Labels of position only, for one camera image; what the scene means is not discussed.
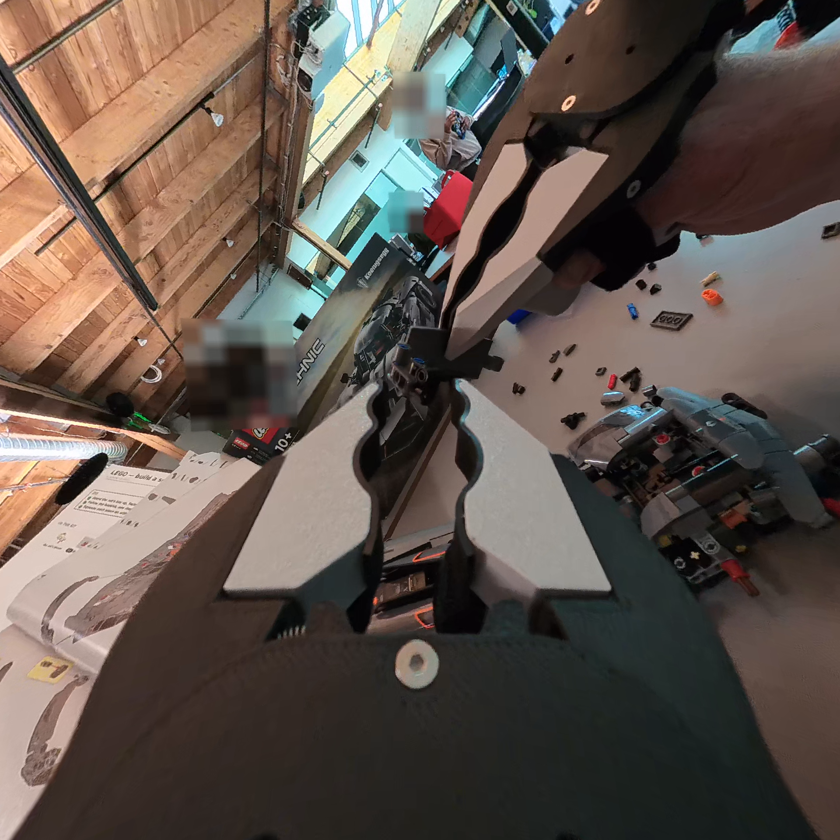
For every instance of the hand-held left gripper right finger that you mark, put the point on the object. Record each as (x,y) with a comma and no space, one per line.
(538,525)

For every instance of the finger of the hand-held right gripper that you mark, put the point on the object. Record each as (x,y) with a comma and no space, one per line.
(482,210)
(525,262)

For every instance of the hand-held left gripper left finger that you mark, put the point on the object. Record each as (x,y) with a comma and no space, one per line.
(302,525)

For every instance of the grey toy brick car model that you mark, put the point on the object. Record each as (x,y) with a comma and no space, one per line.
(709,459)

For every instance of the toy car set box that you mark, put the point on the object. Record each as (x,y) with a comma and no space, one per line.
(367,341)

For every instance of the person's right hand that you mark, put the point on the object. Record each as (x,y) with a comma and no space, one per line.
(754,144)

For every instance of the red bag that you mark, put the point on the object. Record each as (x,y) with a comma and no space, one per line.
(446,210)

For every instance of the scattered small black toy bricks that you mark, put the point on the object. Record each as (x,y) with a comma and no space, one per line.
(556,375)

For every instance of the shiny grey toy brick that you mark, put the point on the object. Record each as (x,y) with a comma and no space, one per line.
(612,397)

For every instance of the printed black toy tile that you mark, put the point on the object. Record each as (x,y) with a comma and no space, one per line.
(670,319)

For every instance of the orange toy brick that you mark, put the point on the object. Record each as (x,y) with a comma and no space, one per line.
(712,297)

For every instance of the white ceiling box unit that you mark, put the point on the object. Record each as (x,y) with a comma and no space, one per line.
(325,43)

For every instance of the building instruction booklet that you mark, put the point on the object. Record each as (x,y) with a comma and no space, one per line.
(52,590)

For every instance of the silver spiral ventilation duct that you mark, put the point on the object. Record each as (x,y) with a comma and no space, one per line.
(59,449)

